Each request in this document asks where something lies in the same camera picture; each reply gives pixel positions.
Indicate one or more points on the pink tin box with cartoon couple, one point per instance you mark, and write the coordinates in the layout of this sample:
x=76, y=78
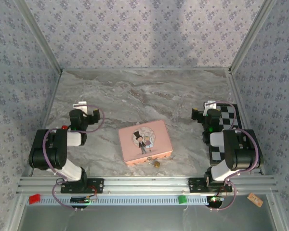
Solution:
x=144, y=127

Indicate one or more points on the small brass padlock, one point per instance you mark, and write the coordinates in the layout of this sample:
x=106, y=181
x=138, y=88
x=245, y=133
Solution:
x=156, y=164

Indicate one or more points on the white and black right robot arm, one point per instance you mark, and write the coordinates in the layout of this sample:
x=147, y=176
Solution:
x=240, y=154

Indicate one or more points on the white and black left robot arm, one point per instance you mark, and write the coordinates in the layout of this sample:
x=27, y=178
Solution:
x=48, y=154

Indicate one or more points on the black and white checkerboard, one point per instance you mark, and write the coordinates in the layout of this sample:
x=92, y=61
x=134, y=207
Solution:
x=225, y=115

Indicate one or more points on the red die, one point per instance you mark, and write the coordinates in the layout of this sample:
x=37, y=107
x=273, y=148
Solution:
x=64, y=127

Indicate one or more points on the right circuit board with led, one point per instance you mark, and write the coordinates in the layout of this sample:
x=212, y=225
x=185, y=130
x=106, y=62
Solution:
x=216, y=199

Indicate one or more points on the circuit board with led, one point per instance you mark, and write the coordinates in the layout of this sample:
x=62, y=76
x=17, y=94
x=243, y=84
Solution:
x=216, y=199
x=83, y=199

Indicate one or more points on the left circuit board with led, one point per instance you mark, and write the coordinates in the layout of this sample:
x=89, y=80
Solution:
x=83, y=199

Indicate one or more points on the green plastic block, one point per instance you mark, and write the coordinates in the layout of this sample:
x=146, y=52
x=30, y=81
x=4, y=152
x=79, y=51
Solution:
x=182, y=199

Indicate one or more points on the red plastic tag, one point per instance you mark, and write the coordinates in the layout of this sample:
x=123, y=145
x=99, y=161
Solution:
x=35, y=198

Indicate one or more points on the orange paper tag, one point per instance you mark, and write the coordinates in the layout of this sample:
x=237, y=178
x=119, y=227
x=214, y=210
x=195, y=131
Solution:
x=254, y=200

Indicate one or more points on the grey metal panel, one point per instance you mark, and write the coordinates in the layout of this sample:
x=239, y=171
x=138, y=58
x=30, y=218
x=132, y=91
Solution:
x=144, y=219

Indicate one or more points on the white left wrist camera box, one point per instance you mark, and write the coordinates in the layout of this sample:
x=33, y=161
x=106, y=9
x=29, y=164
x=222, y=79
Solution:
x=80, y=107

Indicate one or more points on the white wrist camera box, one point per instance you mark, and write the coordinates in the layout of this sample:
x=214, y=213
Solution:
x=210, y=106
x=80, y=107

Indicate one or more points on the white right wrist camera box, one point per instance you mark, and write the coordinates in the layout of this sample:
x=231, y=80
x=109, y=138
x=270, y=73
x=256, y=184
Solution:
x=210, y=106

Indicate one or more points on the aluminium side rail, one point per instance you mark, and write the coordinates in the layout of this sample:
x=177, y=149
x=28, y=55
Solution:
x=236, y=91
x=50, y=108

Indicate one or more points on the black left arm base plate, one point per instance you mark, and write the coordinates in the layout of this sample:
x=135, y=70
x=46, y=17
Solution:
x=98, y=185

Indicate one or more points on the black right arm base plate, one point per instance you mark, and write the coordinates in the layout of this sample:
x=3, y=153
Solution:
x=195, y=184

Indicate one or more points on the aluminium mounting rail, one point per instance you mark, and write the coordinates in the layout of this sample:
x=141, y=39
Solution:
x=144, y=185

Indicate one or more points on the aluminium frame post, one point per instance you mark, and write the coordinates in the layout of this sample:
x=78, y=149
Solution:
x=38, y=36
x=253, y=36

